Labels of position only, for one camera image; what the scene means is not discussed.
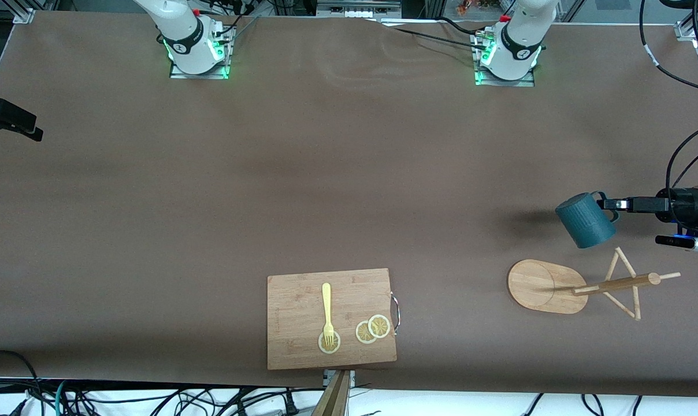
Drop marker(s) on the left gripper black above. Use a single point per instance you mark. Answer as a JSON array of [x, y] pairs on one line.
[[683, 205]]

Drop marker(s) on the metal table corner bracket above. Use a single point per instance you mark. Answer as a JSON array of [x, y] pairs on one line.
[[24, 15], [687, 30]]

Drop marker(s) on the brown table cover sheet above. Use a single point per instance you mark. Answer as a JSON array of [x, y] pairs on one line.
[[349, 173]]

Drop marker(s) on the wooden cup rack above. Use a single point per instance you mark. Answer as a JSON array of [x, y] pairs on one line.
[[539, 286]]

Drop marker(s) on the wooden cutting board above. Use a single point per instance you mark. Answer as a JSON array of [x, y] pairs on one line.
[[303, 312]]

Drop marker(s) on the yellow plastic fork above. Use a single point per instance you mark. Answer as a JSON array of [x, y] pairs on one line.
[[326, 300]]

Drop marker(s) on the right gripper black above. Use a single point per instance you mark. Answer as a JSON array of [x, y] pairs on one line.
[[2, 113]]

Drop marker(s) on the black power plug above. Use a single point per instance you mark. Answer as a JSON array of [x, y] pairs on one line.
[[291, 407]]

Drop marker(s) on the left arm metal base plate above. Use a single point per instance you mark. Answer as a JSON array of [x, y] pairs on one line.
[[528, 81]]

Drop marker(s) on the lemon slice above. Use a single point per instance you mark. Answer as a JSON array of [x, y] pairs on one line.
[[362, 334], [329, 346], [379, 326]]

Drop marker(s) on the teal ribbed cup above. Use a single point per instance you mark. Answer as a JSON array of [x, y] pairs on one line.
[[586, 225]]

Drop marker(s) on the metal post bracket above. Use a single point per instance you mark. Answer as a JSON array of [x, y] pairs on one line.
[[352, 376]]

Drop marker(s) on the wooden camera post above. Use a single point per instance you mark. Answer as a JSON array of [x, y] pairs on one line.
[[334, 401]]

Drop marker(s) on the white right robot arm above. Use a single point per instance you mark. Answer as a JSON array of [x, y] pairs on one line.
[[181, 34]]

